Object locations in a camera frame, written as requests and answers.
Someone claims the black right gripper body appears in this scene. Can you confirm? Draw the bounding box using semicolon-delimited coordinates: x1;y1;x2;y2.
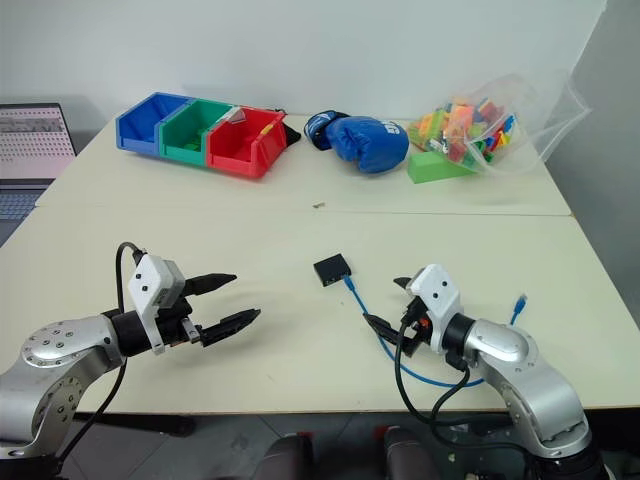
399;294;434;359

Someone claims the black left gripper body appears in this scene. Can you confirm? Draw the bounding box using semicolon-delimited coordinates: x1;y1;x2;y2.
154;298;207;349

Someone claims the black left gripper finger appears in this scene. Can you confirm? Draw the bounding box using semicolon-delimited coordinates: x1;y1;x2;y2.
200;308;263;348
185;272;239;298

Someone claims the green wedge block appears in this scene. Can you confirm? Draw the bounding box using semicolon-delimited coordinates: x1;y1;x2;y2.
406;150;477;186

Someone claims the red plastic storage bin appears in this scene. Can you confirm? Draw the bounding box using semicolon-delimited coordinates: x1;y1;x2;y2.
204;105;288;181

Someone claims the blue boxing glove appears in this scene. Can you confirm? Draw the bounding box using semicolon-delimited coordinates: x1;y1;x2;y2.
304;110;412;175

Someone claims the green plastic storage bin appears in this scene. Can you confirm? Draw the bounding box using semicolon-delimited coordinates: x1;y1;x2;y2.
158;98;237;169

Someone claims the clear bag of coloured blocks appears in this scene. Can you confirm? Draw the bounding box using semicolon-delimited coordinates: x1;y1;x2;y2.
406;69;595;180

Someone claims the blue plastic storage bin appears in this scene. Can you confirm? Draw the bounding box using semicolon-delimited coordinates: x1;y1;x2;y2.
115;91;195;159

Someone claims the open laptop computer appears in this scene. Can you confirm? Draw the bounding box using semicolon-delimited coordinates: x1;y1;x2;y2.
0;102;80;222

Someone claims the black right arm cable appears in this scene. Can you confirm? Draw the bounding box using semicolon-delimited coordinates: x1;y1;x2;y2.
394;319;485;437

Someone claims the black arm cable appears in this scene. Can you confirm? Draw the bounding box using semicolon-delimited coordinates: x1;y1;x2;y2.
394;319;485;437
57;241;147;464

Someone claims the blue Ethernet cable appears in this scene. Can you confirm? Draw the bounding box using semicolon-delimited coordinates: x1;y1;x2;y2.
343;277;530;388

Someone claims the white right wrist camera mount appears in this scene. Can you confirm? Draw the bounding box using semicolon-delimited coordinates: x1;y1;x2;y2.
406;264;462;356

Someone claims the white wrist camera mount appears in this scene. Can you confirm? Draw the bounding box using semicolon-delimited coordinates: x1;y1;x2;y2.
126;254;187;356
406;264;462;356

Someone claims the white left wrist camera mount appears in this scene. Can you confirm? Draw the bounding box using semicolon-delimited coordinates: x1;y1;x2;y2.
126;254;187;356

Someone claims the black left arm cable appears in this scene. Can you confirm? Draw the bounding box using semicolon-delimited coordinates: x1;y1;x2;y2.
57;241;147;464

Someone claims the small black box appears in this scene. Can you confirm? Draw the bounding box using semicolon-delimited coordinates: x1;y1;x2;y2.
313;253;354;289

